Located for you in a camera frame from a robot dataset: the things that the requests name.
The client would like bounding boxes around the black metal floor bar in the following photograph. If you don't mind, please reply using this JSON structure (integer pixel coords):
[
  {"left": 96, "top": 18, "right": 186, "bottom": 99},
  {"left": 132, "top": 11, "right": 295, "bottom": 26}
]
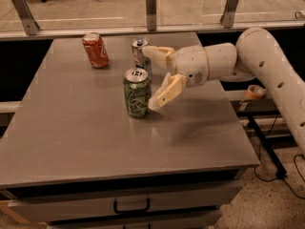
[{"left": 248, "top": 115, "right": 287, "bottom": 179}]

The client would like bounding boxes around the left metal railing bracket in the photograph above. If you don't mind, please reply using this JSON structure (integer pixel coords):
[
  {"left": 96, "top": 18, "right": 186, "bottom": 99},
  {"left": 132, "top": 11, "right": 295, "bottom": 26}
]
[{"left": 11, "top": 0, "right": 40, "bottom": 35}]

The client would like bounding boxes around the red cola can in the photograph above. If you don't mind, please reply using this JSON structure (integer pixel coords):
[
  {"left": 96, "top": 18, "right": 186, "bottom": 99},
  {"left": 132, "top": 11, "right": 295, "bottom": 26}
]
[{"left": 82, "top": 32, "right": 109, "bottom": 69}]

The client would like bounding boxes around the right metal railing bracket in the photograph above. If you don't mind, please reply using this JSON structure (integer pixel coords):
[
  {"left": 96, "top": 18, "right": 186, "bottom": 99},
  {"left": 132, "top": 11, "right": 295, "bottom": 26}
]
[{"left": 220, "top": 0, "right": 239, "bottom": 29}]

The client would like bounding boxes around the metal railing bracket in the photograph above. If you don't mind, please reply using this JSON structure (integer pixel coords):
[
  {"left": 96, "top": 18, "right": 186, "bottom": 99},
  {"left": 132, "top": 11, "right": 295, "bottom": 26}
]
[
  {"left": 11, "top": 0, "right": 40, "bottom": 35},
  {"left": 220, "top": 0, "right": 239, "bottom": 29},
  {"left": 146, "top": 0, "right": 157, "bottom": 31}
]

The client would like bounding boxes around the grey drawer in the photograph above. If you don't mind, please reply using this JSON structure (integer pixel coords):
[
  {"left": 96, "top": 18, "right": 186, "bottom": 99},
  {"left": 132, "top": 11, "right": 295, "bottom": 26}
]
[
  {"left": 48, "top": 210, "right": 222, "bottom": 229},
  {"left": 9, "top": 179, "right": 242, "bottom": 222}
]

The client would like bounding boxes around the lower grey drawer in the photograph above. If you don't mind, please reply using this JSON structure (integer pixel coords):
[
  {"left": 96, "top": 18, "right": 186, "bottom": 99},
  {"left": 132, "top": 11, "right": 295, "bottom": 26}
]
[{"left": 48, "top": 210, "right": 222, "bottom": 229}]

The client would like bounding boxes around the roll of tan tape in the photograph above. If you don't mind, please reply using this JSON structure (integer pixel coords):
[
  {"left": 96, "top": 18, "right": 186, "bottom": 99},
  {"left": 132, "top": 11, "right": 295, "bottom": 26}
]
[{"left": 246, "top": 85, "right": 266, "bottom": 100}]

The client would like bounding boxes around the green soda can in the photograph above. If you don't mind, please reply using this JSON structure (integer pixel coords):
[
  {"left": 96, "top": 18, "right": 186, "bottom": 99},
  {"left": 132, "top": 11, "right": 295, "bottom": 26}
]
[{"left": 123, "top": 68, "right": 152, "bottom": 118}]

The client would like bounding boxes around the silver blue tall can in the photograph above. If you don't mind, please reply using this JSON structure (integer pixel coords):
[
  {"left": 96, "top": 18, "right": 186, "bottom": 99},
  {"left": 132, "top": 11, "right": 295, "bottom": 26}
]
[{"left": 132, "top": 37, "right": 152, "bottom": 76}]

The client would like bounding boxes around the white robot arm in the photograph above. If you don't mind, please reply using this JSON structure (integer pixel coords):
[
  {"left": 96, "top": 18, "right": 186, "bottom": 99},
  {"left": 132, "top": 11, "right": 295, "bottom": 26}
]
[{"left": 142, "top": 28, "right": 305, "bottom": 154}]

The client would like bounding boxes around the upper grey drawer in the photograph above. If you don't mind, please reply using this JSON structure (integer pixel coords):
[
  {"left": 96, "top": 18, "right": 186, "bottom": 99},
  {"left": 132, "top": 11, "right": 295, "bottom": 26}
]
[{"left": 9, "top": 179, "right": 242, "bottom": 222}]

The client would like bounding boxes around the black cable on floor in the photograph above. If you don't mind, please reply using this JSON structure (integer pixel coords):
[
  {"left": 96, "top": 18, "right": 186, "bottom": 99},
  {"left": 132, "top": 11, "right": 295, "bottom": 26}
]
[{"left": 253, "top": 114, "right": 305, "bottom": 200}]

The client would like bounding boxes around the middle metal railing bracket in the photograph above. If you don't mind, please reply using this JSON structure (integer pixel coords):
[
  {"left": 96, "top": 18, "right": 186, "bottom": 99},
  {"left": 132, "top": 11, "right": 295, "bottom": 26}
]
[{"left": 146, "top": 0, "right": 157, "bottom": 31}]

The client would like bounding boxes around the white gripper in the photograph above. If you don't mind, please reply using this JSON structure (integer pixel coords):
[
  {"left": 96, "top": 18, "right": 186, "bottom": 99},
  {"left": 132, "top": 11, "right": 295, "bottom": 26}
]
[{"left": 142, "top": 45, "right": 209, "bottom": 110}]

